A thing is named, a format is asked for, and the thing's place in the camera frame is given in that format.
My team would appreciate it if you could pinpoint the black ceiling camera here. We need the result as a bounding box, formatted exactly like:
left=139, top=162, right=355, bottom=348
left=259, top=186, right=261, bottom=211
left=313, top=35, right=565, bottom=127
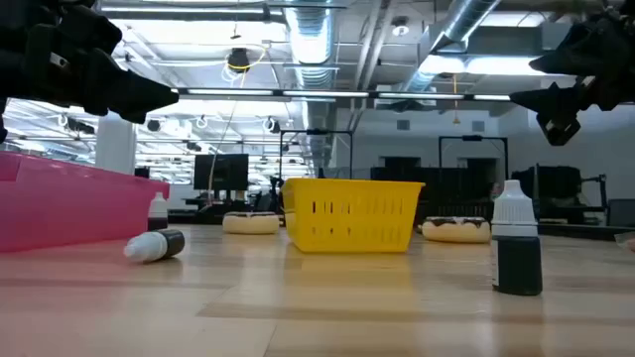
left=226, top=47, right=251, bottom=74

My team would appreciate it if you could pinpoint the black gantry frame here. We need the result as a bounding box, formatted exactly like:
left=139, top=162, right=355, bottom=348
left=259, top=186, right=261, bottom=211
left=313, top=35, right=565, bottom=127
left=438, top=134, right=509, bottom=179
left=278, top=129, right=354, bottom=180

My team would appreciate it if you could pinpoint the black robot workstation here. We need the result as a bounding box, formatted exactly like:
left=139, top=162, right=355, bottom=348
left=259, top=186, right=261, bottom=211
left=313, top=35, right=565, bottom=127
left=510, top=165, right=609, bottom=224

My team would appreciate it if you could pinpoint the black computer monitor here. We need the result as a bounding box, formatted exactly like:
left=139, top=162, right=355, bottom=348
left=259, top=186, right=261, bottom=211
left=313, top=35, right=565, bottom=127
left=192, top=153, right=250, bottom=191

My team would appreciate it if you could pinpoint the pink plastic bin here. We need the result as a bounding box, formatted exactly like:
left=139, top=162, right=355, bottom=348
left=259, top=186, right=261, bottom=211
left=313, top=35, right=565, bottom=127
left=0, top=151, right=171, bottom=254

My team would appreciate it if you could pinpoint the small dark bottle white cap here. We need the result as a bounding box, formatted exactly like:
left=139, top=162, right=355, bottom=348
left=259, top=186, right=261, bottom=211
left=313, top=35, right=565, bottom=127
left=123, top=228, right=187, bottom=264
left=490, top=178, right=544, bottom=298
left=147, top=191, right=170, bottom=232

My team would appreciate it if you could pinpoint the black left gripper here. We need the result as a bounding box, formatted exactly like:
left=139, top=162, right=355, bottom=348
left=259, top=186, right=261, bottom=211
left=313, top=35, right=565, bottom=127
left=0, top=0, right=180, bottom=125

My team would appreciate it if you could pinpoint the long LED light bar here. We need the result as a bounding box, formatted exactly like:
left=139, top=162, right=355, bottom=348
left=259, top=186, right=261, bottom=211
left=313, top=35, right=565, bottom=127
left=171, top=87, right=512, bottom=102

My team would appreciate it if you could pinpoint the black slotted plastic tray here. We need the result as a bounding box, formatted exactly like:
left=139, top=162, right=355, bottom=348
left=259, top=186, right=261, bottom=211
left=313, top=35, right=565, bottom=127
left=415, top=197, right=496, bottom=224

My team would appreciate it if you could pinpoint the yellow slotted plastic basket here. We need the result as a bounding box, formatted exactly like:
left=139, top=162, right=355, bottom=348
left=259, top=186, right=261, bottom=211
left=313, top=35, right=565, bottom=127
left=280, top=177, right=427, bottom=254

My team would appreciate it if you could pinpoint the white round column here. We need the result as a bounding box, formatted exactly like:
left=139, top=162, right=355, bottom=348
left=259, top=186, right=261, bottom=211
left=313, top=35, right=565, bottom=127
left=94, top=111, right=138, bottom=175

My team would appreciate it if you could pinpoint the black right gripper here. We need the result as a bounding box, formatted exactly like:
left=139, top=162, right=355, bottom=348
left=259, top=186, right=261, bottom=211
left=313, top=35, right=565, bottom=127
left=509, top=0, right=635, bottom=114

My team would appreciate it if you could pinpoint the silver slanted ventilation duct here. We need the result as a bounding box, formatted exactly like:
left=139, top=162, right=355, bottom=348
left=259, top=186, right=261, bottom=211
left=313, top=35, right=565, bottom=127
left=401, top=0, right=502, bottom=93

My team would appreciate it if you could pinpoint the black metal table frame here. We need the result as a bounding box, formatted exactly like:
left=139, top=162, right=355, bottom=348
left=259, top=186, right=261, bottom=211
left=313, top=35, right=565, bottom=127
left=166, top=207, right=635, bottom=244

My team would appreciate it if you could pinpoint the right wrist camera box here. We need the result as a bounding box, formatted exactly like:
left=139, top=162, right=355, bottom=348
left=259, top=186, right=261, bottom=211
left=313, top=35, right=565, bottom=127
left=537, top=111, right=582, bottom=148

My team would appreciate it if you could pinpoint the grey box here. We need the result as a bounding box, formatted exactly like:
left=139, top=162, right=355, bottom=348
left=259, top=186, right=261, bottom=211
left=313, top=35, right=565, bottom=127
left=607, top=198, right=635, bottom=228

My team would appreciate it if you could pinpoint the silver ribbed ventilation duct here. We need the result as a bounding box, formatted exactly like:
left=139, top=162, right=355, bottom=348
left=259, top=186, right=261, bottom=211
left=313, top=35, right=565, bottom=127
left=285, top=0, right=338, bottom=170

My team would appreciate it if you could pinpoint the chocolate frosted toy donut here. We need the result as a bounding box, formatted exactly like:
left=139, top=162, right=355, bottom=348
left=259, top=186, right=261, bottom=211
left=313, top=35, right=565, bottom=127
left=421, top=215, right=493, bottom=245
left=221, top=211, right=281, bottom=236

